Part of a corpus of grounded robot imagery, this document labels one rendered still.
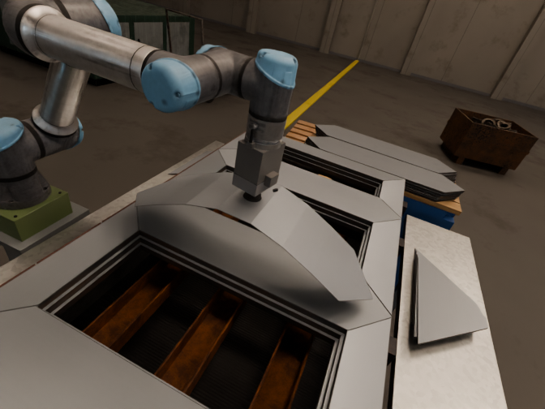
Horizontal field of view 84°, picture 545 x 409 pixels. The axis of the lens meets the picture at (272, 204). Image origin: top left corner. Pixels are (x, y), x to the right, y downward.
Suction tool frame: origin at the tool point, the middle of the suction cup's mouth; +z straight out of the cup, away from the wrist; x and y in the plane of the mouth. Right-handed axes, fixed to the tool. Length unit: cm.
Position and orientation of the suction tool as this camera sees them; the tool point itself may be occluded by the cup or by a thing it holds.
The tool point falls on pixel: (251, 200)
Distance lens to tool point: 71.0
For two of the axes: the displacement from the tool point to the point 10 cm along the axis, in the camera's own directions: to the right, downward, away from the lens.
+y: 5.6, -4.0, 7.3
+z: -1.9, 8.0, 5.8
